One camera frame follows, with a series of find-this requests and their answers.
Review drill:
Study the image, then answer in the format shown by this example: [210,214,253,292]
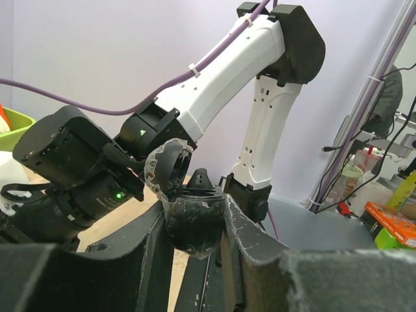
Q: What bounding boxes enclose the black earbud one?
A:
[187,168,214,190]

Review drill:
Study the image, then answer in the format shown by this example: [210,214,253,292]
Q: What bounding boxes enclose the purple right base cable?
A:
[266,209,281,243]

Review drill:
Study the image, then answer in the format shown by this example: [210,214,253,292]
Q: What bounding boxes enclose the black earbud charging case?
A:
[144,138,226,259]

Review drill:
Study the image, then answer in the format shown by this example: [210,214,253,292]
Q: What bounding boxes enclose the person in white shirt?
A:
[361,66,403,137]

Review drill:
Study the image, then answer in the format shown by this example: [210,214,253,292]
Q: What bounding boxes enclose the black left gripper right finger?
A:
[222,197,415,311]

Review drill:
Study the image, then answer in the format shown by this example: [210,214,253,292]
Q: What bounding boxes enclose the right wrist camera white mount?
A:
[1,151,30,216]

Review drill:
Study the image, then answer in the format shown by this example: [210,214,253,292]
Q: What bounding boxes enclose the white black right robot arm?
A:
[1,2,325,254]

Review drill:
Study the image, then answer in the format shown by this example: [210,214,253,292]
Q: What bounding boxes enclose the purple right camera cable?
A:
[0,0,279,116]

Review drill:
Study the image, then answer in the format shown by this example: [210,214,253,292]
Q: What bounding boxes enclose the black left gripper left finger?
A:
[1,201,174,311]

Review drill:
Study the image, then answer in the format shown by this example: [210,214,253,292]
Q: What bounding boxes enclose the green plastic basket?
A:
[1,107,36,151]

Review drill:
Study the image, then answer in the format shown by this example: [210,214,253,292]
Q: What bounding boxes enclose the orange carrot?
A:
[0,104,11,134]

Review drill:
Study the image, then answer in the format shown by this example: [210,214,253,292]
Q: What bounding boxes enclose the orange green boxes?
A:
[361,201,415,250]

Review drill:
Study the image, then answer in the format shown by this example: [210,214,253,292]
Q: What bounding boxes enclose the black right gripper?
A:
[1,172,144,242]

